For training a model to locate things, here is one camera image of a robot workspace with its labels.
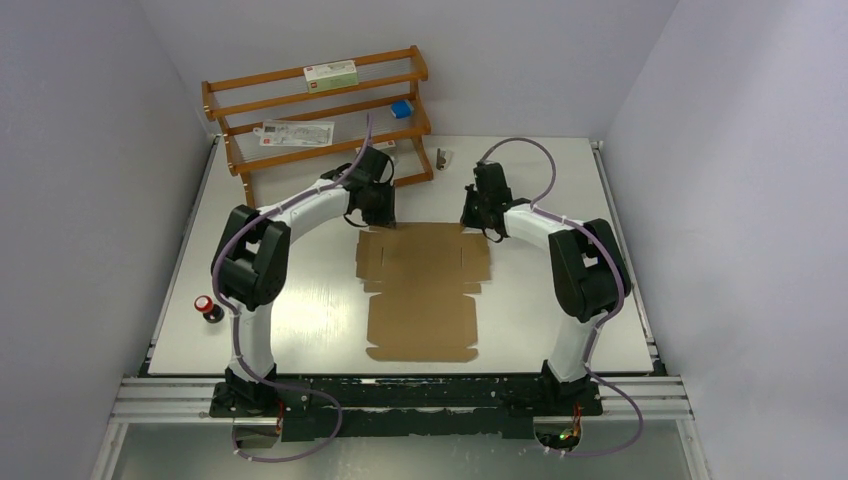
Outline brown cardboard box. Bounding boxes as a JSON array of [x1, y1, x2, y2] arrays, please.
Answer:
[[356, 222, 491, 363]]

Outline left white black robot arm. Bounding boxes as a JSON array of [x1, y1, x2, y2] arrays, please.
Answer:
[[211, 146, 395, 416]]

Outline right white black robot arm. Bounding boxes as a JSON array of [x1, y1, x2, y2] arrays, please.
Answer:
[[460, 161, 632, 414]]

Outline grey white small box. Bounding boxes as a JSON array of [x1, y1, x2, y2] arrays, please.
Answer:
[[372, 140, 396, 152]]

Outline blue small box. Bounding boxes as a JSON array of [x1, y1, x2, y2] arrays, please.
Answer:
[[390, 99, 415, 120]]

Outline green white box top shelf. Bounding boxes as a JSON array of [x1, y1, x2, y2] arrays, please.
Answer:
[[303, 60, 359, 94]]

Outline small grey white clip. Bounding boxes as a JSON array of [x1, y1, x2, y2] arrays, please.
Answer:
[[436, 148, 454, 171]]

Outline white flat blister package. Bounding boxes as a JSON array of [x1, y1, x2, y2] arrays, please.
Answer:
[[252, 120, 335, 148]]

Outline orange wooden shelf rack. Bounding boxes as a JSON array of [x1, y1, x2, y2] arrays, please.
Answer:
[[201, 45, 434, 206]]

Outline red black emergency button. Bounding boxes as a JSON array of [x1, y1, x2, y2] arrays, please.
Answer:
[[193, 295, 224, 324]]

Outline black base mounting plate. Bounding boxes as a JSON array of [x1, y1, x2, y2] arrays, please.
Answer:
[[209, 372, 602, 442]]

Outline aluminium rail frame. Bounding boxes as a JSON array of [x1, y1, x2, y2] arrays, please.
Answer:
[[95, 139, 706, 479]]

